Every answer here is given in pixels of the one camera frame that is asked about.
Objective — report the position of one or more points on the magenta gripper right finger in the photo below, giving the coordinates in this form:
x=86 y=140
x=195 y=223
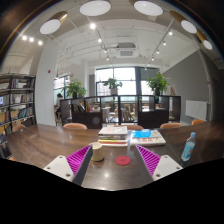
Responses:
x=154 y=167

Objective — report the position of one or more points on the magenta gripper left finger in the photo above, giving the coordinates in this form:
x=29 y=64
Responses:
x=72 y=167

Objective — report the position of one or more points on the clear plastic water bottle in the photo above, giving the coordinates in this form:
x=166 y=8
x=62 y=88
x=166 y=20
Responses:
x=189 y=146

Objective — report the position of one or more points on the cream ceramic cup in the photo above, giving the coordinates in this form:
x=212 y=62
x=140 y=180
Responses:
x=97 y=152

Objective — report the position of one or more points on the stack of books blue cover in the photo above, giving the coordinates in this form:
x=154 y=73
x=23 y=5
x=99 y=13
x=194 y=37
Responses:
x=147 y=137

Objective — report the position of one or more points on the red round coaster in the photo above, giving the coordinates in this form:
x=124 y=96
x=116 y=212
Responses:
x=122 y=160

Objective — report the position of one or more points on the orange chair centre left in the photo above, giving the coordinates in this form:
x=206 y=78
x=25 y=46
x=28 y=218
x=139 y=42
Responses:
x=75 y=126

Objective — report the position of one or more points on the orange chair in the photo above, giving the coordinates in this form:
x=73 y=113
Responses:
x=18 y=127
x=197 y=121
x=75 y=126
x=170 y=125
x=134 y=127

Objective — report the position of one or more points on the orange chair centre right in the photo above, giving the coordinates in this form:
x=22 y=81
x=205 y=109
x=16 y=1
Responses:
x=170 y=125

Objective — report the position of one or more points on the stack of books left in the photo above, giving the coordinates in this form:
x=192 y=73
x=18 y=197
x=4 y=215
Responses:
x=113 y=135

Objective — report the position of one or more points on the orange chair far right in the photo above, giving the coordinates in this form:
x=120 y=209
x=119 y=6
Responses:
x=197 y=121

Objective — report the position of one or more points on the seated person in background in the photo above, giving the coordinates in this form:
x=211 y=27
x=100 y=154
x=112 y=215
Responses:
x=57 y=105

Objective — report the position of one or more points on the orange chair far left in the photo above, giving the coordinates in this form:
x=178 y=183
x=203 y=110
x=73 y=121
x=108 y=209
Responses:
x=18 y=127

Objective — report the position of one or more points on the dark low shelf divider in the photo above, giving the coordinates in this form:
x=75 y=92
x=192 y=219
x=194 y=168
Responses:
x=148 y=111

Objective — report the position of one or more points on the potted plant left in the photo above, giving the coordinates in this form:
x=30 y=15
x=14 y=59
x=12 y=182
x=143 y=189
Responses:
x=75 y=89

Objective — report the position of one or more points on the potted plant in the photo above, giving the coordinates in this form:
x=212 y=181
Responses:
x=158 y=83
x=75 y=89
x=113 y=84

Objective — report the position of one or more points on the potted plant right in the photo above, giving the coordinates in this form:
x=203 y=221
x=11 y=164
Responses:
x=158 y=83

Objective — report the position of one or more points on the potted plant middle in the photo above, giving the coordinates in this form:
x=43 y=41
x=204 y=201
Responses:
x=113 y=84

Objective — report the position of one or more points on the tall bookshelf with books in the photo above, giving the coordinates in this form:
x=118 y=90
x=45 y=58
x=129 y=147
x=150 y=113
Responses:
x=17 y=101

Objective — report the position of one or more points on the ceiling air conditioner unit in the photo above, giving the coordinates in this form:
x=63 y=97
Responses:
x=126 y=50

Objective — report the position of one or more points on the round pendant lamp far right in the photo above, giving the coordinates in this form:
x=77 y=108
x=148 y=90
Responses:
x=204 y=40

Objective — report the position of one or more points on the round pendant lamp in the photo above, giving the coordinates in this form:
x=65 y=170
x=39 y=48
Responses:
x=204 y=40
x=54 y=23
x=95 y=7
x=147 y=8
x=186 y=25

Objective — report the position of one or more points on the round pendant lamp centre right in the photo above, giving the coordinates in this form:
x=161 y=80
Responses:
x=147 y=8

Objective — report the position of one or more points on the round pendant lamp centre left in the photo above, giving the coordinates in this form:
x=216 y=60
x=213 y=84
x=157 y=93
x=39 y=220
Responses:
x=95 y=7

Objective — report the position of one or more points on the white wall radiator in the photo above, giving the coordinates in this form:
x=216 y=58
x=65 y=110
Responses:
x=196 y=109

